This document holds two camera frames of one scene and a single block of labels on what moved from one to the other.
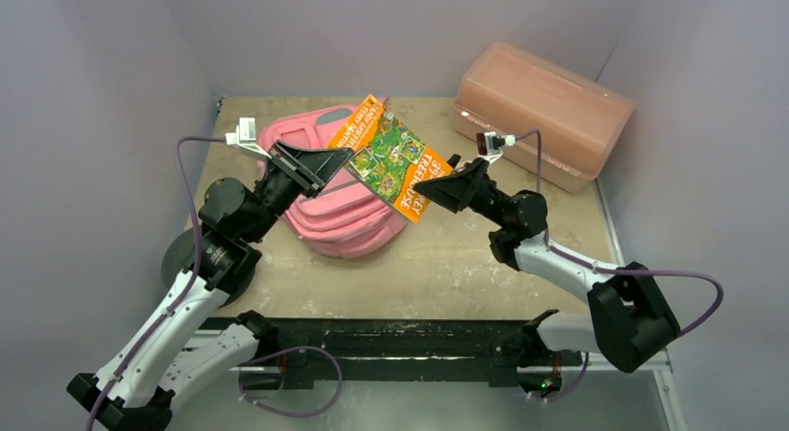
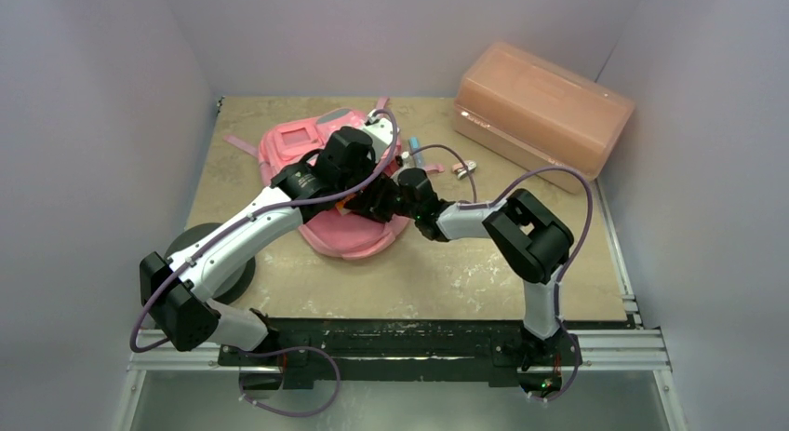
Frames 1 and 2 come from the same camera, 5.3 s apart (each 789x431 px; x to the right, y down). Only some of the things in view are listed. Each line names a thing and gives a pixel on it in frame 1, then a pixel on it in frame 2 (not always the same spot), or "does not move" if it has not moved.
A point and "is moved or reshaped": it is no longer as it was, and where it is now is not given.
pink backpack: (348, 218) does not move
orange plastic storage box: (580, 120) does not move
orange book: (390, 157) is moved or reshaped
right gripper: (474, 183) → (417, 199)
